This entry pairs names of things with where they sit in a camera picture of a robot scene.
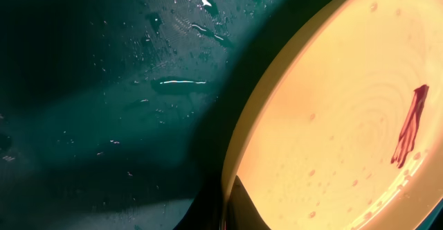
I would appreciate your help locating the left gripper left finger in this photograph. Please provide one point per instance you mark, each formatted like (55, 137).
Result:
(205, 211)

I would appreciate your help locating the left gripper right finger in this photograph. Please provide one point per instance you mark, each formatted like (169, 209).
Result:
(241, 213)

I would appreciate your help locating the yellow plate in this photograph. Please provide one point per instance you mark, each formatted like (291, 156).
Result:
(344, 129)

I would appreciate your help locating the teal plastic tray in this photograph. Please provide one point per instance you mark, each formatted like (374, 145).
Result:
(114, 113)

